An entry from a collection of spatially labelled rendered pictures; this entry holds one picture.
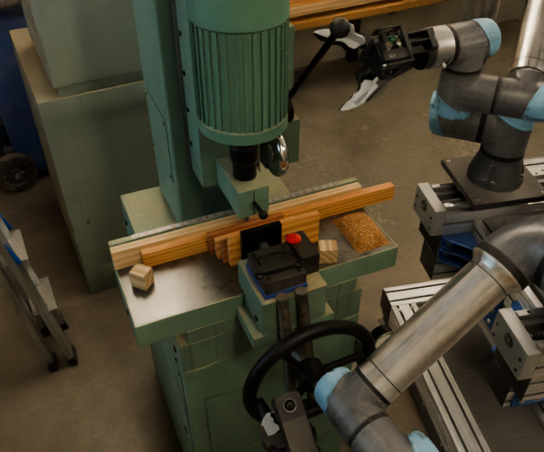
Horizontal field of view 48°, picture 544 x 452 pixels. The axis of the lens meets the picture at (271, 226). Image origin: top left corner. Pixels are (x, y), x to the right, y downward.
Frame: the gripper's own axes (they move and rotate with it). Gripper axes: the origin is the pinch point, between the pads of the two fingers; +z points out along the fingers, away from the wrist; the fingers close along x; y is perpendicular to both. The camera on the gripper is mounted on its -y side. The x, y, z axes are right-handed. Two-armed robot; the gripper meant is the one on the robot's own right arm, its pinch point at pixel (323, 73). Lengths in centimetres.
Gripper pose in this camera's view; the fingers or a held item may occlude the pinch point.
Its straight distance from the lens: 112.5
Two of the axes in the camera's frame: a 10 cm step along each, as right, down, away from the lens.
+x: 3.0, 9.5, -1.1
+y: 2.6, -1.9, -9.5
